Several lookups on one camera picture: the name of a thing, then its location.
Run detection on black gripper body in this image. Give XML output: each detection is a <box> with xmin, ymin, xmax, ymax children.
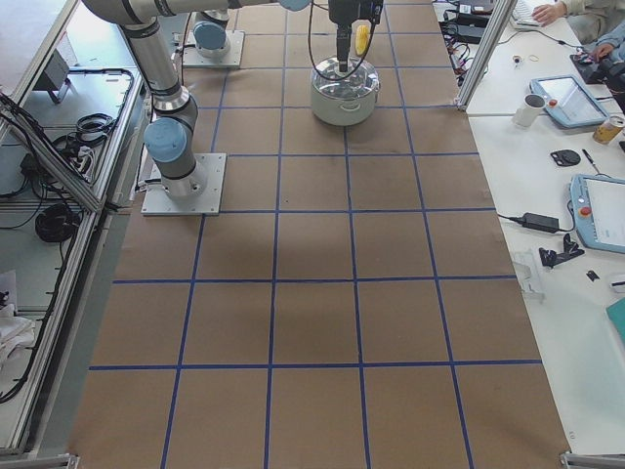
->
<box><xmin>328</xmin><ymin>0</ymin><xmax>384</xmax><ymax>24</ymax></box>

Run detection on yellow corn cob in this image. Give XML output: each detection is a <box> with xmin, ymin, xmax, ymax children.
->
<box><xmin>354</xmin><ymin>23</ymin><xmax>370</xmax><ymax>57</ymax></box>

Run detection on glass pot lid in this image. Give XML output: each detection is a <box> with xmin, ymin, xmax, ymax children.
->
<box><xmin>312</xmin><ymin>57</ymin><xmax>380</xmax><ymax>101</ymax></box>

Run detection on mint green electric pot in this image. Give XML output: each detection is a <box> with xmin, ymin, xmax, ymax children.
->
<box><xmin>311</xmin><ymin>56</ymin><xmax>380</xmax><ymax>126</ymax></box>

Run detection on white mug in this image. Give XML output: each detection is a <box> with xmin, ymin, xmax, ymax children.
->
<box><xmin>512</xmin><ymin>93</ymin><xmax>546</xmax><ymax>128</ymax></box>

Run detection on person's hand on keyboard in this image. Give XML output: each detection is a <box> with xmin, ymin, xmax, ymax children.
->
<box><xmin>532</xmin><ymin>1</ymin><xmax>567</xmax><ymax>26</ymax></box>

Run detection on far teach pendant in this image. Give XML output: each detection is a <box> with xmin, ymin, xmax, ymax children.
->
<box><xmin>529</xmin><ymin>75</ymin><xmax>609</xmax><ymax>128</ymax></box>

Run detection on teach pendant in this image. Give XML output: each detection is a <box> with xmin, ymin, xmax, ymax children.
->
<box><xmin>569</xmin><ymin>174</ymin><xmax>624</xmax><ymax>254</ymax></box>
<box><xmin>529</xmin><ymin>75</ymin><xmax>609</xmax><ymax>128</ymax></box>

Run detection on black round case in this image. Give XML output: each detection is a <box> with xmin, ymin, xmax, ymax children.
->
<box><xmin>550</xmin><ymin>149</ymin><xmax>581</xmax><ymax>167</ymax></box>

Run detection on black power adapter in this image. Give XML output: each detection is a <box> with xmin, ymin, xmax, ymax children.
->
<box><xmin>521</xmin><ymin>212</ymin><xmax>560</xmax><ymax>234</ymax></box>

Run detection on yellow drink can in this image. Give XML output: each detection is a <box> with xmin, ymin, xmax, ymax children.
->
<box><xmin>592</xmin><ymin>115</ymin><xmax>624</xmax><ymax>145</ymax></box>

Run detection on near teach pendant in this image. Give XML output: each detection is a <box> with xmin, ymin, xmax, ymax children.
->
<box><xmin>569</xmin><ymin>174</ymin><xmax>624</xmax><ymax>254</ymax></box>

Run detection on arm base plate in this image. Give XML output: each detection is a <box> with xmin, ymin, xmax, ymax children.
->
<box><xmin>182</xmin><ymin>30</ymin><xmax>245</xmax><ymax>68</ymax></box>
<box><xmin>141</xmin><ymin>153</ymin><xmax>227</xmax><ymax>216</ymax></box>

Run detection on black cable coil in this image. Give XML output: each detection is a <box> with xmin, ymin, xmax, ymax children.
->
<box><xmin>34</xmin><ymin>202</ymin><xmax>82</xmax><ymax>244</ymax></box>

